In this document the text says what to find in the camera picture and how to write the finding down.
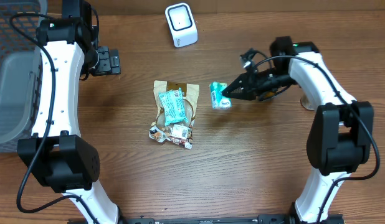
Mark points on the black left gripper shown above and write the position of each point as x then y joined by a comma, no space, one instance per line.
111,64

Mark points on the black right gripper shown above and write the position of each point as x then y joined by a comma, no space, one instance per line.
253,85

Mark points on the teal small carton box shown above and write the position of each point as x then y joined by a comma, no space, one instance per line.
219,101

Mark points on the brown Pantree snack packet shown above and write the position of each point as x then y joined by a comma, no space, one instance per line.
190,96

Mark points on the teal white snack packet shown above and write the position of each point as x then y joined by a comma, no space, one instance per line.
174,110

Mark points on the brown white snack wrapper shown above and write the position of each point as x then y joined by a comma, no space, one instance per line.
176,133

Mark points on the clear plastic container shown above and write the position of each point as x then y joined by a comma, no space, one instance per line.
268,95

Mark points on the green lid spice jar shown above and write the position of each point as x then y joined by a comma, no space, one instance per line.
306,103

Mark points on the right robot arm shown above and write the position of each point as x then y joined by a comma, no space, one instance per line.
340,138

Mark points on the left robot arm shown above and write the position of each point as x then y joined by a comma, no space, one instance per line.
55,154

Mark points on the white barcode scanner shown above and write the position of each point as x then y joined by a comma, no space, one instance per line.
181,24

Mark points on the grey plastic mesh basket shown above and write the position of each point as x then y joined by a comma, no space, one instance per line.
20,71

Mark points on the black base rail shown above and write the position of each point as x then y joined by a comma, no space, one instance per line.
205,220

